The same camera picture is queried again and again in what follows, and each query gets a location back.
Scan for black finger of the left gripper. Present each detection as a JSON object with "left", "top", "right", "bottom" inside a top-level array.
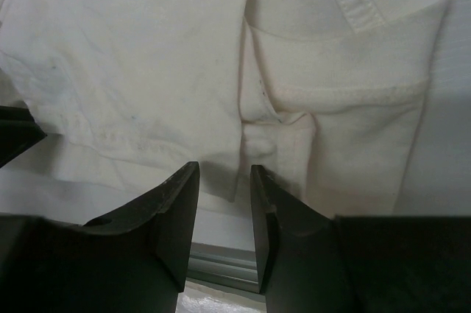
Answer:
[{"left": 0, "top": 106, "right": 46, "bottom": 168}]

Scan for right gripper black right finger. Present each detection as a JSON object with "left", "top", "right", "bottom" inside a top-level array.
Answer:
[{"left": 249, "top": 164, "right": 338, "bottom": 295}]

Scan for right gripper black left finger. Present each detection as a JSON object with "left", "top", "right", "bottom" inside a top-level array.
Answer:
[{"left": 82, "top": 161, "right": 201, "bottom": 295}]

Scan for white t shirt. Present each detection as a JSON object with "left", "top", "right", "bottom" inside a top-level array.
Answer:
[{"left": 1, "top": 0, "right": 448, "bottom": 216}]

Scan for aluminium rail front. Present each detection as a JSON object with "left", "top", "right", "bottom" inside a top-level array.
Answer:
[{"left": 188, "top": 243, "right": 259, "bottom": 294}]

